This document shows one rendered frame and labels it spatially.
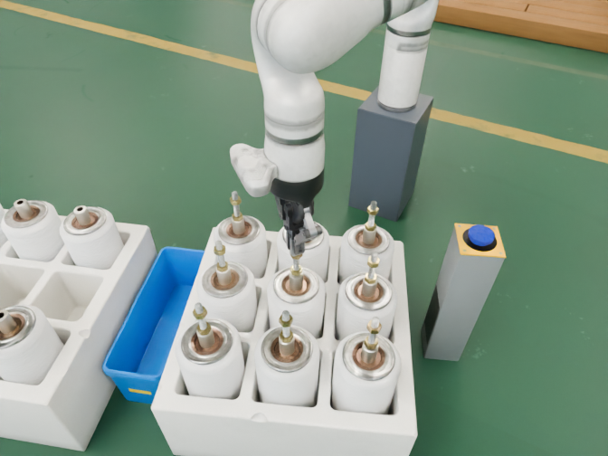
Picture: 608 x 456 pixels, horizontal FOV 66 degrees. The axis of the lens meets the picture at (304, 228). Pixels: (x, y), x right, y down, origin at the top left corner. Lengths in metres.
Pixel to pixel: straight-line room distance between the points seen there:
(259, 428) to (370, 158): 0.69
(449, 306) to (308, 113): 0.48
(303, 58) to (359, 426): 0.51
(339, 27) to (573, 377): 0.84
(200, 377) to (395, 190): 0.70
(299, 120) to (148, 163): 1.03
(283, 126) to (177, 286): 0.67
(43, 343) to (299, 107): 0.54
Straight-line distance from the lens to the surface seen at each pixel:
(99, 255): 0.96
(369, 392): 0.69
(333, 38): 0.48
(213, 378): 0.72
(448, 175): 1.46
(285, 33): 0.47
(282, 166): 0.56
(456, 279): 0.82
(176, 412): 0.76
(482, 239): 0.78
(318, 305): 0.76
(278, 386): 0.70
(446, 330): 0.93
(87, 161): 1.58
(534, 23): 2.48
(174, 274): 1.10
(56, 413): 0.86
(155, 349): 1.03
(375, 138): 1.14
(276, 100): 0.52
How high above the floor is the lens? 0.85
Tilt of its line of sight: 44 degrees down
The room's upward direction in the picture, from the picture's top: straight up
